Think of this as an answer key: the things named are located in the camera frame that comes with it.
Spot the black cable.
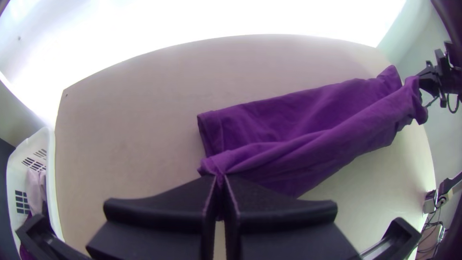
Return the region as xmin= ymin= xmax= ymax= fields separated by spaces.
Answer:
xmin=424 ymin=92 xmax=462 ymax=115

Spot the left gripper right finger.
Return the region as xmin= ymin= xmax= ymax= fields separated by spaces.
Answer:
xmin=223 ymin=174 xmax=362 ymax=260

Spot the white laundry basket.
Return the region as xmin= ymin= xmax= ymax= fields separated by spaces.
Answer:
xmin=5 ymin=126 xmax=66 ymax=253

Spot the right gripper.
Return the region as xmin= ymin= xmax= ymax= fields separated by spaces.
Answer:
xmin=417 ymin=41 xmax=461 ymax=109

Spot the heap of clothes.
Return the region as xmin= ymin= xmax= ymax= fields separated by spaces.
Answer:
xmin=20 ymin=168 xmax=50 ymax=260

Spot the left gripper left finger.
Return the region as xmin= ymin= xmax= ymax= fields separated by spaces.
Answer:
xmin=85 ymin=175 xmax=218 ymax=260

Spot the black t-shirt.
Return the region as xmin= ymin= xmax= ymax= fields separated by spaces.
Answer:
xmin=196 ymin=65 xmax=429 ymax=199

